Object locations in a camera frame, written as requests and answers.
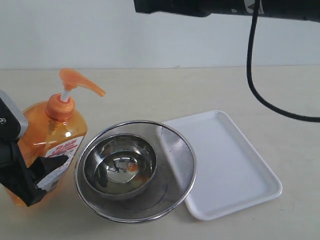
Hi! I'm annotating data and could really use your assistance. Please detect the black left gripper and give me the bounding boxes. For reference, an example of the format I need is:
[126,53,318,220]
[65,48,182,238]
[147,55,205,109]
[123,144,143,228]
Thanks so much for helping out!
[0,141,68,207]

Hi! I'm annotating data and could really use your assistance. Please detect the orange pump soap bottle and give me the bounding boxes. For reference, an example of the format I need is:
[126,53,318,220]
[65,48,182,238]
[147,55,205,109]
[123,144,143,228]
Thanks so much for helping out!
[17,68,106,195]

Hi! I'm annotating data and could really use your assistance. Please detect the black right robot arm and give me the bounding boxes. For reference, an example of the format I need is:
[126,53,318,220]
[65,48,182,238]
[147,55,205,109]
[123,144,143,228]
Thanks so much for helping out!
[133,0,320,23]

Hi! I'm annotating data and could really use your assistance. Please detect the small stainless steel bowl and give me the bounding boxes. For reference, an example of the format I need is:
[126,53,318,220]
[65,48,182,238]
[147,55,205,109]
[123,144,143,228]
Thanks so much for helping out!
[81,133,158,201]

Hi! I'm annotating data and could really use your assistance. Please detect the steel mesh colander basket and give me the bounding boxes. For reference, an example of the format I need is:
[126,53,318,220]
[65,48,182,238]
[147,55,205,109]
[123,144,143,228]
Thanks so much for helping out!
[74,120,197,224]

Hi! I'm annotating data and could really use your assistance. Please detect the white rectangular plastic tray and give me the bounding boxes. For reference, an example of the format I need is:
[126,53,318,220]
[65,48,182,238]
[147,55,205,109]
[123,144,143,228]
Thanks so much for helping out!
[156,110,283,221]

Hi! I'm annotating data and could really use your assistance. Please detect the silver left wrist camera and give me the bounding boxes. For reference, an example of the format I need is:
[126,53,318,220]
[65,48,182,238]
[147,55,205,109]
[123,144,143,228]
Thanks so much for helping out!
[0,90,29,141]

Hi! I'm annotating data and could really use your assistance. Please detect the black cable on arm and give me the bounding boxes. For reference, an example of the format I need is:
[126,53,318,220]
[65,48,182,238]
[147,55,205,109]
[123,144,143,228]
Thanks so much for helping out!
[246,0,320,123]

